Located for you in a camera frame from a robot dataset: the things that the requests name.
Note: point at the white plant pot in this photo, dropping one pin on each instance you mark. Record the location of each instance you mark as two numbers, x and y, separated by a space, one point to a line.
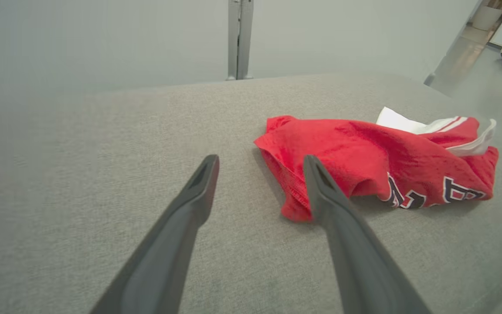
486 17

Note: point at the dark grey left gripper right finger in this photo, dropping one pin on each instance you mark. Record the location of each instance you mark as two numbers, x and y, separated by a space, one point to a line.
355 261

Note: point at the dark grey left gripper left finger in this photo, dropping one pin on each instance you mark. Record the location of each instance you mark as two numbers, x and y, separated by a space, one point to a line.
164 253

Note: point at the grey partition post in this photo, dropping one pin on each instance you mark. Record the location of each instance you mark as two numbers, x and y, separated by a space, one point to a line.
232 43
246 43

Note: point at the red Bulls basketball jersey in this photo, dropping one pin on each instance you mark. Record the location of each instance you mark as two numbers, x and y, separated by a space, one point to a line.
364 148

